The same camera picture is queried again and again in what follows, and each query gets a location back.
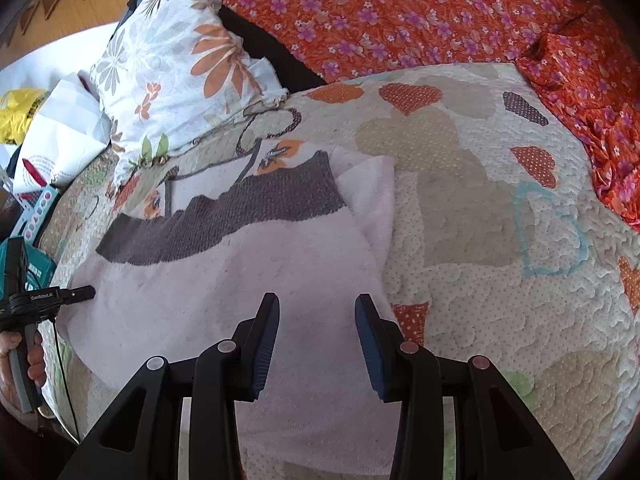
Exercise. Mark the quilted heart-pattern bedspread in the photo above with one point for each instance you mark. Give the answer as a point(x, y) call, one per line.
point(475, 210)

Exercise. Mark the white paper bag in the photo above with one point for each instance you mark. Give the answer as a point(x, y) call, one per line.
point(65, 125)

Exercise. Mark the white floral zip cardigan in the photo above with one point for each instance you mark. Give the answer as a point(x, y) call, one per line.
point(225, 270)

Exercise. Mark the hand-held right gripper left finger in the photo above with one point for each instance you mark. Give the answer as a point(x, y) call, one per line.
point(265, 345)

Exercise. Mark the green cardboard box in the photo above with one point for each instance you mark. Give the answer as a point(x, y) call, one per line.
point(42, 265)

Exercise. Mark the light blue patterned box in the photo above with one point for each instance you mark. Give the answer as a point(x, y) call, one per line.
point(37, 210)

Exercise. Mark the yellow plastic bag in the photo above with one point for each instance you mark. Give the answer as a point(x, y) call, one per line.
point(17, 115)

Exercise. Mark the person's left hand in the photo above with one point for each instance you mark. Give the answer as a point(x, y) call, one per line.
point(36, 360)

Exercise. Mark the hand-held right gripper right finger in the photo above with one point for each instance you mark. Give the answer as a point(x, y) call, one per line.
point(372, 350)

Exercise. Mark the dark cloth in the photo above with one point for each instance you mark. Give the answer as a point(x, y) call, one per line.
point(270, 50)

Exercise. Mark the white floral pillow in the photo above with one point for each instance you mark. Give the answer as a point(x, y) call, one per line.
point(175, 60)

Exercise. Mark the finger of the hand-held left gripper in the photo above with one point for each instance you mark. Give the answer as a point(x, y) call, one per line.
point(82, 293)

